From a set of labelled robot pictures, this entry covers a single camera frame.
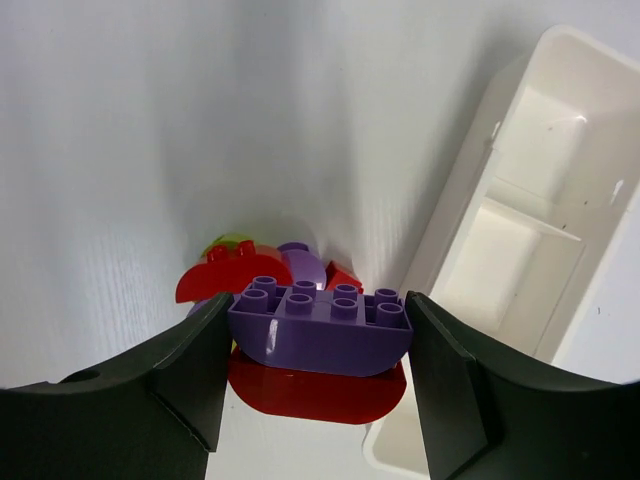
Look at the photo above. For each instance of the red curved lego brick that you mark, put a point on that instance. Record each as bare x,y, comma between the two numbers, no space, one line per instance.
315,396

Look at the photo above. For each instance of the red rectangular lego brick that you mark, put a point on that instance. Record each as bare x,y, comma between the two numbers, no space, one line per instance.
338,274

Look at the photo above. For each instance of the purple curved lego brick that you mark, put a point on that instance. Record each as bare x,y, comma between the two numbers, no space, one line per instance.
339,332

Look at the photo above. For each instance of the red half-round lego brick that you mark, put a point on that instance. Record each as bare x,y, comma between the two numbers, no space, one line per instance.
231,271

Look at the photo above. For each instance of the white three-compartment tray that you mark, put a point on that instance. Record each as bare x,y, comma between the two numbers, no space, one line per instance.
533,210

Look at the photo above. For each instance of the light purple round lego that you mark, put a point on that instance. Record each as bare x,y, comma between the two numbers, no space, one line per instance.
304,263

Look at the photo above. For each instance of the lime green lego brick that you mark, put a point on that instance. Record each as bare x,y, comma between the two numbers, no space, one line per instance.
229,240

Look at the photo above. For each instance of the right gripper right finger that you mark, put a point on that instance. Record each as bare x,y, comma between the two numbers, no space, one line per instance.
488,411

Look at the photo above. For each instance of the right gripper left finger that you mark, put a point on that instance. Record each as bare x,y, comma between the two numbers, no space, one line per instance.
151,412

